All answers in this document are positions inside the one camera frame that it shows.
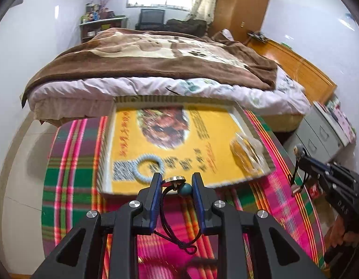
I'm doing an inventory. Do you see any black office chair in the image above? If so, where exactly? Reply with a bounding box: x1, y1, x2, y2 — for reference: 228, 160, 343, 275
136, 9, 166, 31

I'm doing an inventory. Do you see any white floral quilt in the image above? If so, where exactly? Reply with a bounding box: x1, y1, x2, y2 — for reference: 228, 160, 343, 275
28, 70, 312, 123

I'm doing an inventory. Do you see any grey filing cabinet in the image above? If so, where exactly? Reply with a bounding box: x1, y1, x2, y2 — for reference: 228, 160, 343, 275
294, 102, 347, 163

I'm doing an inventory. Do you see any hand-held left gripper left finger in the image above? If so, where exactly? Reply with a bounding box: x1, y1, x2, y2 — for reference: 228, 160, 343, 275
32, 172, 164, 279

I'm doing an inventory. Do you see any clear plastic bag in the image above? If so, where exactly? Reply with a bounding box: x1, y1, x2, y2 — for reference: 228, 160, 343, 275
230, 132, 269, 178

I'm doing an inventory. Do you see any black cord pendant necklace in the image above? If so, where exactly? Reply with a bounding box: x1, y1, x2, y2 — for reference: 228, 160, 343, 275
153, 176, 199, 255

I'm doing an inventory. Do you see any white pillow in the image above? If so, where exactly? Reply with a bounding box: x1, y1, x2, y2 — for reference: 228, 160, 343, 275
211, 29, 235, 43

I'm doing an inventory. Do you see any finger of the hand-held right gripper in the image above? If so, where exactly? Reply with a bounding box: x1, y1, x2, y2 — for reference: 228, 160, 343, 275
294, 145, 331, 171
297, 161, 334, 187

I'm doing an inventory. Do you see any person's right hand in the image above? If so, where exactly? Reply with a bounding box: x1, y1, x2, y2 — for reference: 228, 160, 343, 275
328, 216, 347, 249

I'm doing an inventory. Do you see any small desk shelf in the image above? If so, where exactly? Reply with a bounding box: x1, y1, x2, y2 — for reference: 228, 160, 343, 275
79, 17, 129, 44

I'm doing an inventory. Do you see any dark heap of clothes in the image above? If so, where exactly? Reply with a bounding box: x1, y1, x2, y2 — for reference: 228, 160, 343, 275
166, 18, 207, 37

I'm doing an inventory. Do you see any bed with brown blanket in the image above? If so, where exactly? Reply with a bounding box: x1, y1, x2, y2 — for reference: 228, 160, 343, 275
21, 27, 279, 109

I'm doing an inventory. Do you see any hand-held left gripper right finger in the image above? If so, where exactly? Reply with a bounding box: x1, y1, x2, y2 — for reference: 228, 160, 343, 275
192, 172, 328, 279

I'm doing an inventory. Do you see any white bead bracelet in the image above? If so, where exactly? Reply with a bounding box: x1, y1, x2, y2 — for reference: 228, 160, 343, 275
132, 155, 165, 184

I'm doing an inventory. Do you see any plaid cloth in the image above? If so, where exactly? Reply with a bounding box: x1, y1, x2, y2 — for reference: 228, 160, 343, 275
41, 109, 327, 279

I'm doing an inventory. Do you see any wooden wardrobe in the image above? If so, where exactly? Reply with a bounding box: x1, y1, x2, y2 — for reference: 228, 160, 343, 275
207, 0, 274, 45

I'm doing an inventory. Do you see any group of bottles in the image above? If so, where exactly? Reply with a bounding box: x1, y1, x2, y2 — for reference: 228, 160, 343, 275
81, 1, 116, 24

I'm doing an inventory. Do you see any wooden headboard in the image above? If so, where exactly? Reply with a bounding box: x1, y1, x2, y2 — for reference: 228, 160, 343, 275
246, 39, 337, 114

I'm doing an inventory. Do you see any black cord charm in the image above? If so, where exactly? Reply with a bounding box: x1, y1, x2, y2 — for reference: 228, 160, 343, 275
289, 166, 303, 195

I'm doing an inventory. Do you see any shallow cardboard box yellow print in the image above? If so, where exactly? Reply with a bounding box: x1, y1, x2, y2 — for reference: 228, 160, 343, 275
98, 95, 277, 195

